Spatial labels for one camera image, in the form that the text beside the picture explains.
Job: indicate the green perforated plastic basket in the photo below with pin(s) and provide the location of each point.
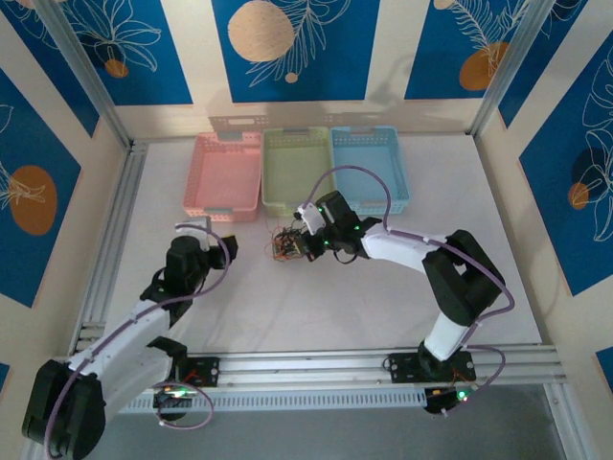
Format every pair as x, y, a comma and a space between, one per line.
292, 167

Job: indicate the blue perforated plastic basket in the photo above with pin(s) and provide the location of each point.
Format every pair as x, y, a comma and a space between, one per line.
369, 158

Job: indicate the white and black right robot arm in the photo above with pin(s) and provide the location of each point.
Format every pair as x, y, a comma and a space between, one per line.
397, 246

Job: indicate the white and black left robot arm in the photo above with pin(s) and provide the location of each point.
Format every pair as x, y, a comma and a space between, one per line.
129, 364

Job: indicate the pink perforated plastic basket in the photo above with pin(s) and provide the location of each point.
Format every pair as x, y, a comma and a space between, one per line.
222, 177

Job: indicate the black controller board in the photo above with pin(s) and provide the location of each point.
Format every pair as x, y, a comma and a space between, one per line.
438, 402
165, 397

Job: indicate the aluminium side rail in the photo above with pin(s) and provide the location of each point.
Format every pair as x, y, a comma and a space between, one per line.
120, 201

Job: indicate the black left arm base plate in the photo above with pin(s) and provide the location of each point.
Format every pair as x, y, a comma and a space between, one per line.
206, 371

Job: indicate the aluminium frame rail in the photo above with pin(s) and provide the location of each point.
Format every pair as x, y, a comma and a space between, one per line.
311, 366

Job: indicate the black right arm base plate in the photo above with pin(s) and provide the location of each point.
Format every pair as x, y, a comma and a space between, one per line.
400, 366

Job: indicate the aluminium frame post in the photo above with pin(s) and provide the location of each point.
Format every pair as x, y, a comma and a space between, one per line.
507, 67
91, 81

